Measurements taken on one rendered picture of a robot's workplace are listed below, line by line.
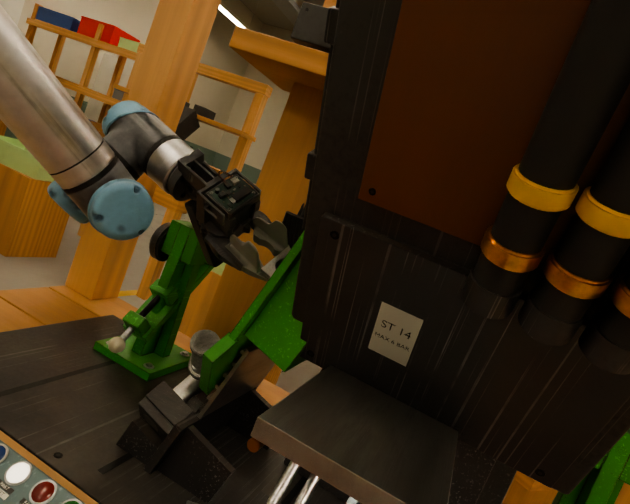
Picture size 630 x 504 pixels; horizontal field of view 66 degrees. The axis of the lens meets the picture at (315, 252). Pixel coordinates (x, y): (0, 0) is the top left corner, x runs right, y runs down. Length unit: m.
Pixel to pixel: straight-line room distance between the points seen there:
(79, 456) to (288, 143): 0.65
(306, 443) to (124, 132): 0.53
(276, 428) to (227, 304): 0.66
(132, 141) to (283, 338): 0.37
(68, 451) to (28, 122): 0.40
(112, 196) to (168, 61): 0.63
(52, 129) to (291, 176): 0.51
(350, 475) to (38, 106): 0.48
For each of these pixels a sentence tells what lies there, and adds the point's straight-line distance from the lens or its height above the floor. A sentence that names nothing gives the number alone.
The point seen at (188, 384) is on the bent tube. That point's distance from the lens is 0.72.
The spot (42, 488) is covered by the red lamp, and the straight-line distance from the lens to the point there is 0.58.
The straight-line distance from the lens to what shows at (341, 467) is 0.41.
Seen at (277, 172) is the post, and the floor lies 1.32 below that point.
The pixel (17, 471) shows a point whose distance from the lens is 0.60.
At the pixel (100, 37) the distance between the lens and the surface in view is 6.93.
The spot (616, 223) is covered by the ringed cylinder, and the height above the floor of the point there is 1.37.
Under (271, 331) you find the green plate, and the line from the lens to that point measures 0.61.
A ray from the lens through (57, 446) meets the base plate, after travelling 0.73.
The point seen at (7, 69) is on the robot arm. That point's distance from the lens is 0.61.
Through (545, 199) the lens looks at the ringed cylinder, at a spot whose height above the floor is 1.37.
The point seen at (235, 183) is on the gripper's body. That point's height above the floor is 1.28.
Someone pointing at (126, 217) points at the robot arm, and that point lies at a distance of 0.63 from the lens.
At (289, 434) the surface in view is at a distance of 0.41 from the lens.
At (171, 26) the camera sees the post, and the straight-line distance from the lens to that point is 1.23.
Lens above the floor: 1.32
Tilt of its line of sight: 7 degrees down
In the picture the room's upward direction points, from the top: 22 degrees clockwise
